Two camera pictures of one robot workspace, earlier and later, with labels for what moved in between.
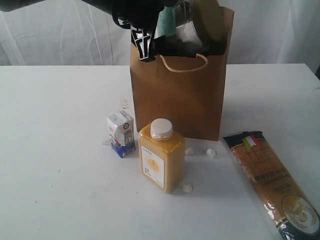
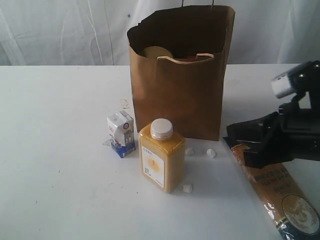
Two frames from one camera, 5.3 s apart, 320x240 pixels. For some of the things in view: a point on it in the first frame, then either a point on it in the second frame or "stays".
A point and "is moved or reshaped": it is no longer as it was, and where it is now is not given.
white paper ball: [210, 152] stays
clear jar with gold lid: [191, 18] is moved or reshaped
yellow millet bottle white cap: [162, 156] stays
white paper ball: [189, 151] stays
